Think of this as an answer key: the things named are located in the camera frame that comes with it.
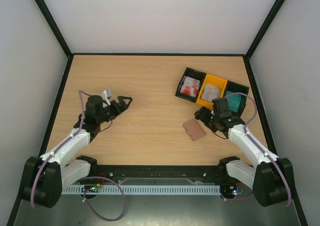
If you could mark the right controller board with leds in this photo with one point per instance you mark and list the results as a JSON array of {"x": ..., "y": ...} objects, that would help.
[{"x": 231, "y": 191}]

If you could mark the red white card stack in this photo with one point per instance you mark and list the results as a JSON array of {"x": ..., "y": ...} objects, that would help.
[{"x": 190, "y": 86}]

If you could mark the yellow plastic bin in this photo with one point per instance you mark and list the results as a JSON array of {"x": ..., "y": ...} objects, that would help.
[{"x": 214, "y": 80}]

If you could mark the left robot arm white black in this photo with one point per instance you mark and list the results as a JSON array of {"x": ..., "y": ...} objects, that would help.
[{"x": 45, "y": 177}]

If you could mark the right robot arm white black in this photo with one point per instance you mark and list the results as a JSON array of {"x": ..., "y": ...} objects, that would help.
[{"x": 270, "y": 177}]

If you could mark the black bin with red cards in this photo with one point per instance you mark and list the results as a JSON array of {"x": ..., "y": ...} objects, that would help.
[{"x": 194, "y": 74}]

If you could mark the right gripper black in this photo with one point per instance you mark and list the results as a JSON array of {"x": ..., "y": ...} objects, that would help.
[{"x": 203, "y": 114}]

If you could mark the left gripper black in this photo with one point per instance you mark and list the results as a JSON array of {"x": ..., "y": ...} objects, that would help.
[{"x": 119, "y": 109}]

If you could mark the brown leather card holder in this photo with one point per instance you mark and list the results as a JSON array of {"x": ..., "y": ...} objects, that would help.
[{"x": 194, "y": 130}]

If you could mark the black bin with teal cards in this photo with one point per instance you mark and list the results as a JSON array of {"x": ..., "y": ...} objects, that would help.
[{"x": 237, "y": 88}]

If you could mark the black aluminium frame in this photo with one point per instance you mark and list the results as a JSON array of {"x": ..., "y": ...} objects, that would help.
[{"x": 41, "y": 4}]

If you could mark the teal card stack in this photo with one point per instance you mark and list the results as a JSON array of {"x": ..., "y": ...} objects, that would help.
[{"x": 236, "y": 101}]

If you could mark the controller board with leds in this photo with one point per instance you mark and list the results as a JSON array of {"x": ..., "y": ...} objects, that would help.
[
  {"x": 231, "y": 191},
  {"x": 96, "y": 188}
]

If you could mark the white pink card stack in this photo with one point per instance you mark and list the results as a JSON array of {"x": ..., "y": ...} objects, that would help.
[{"x": 210, "y": 92}]

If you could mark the left controller board with leds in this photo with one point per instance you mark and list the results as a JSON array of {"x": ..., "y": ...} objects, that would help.
[{"x": 96, "y": 188}]

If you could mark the light blue slotted cable duct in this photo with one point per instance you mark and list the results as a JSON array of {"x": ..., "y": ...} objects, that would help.
[{"x": 198, "y": 190}]

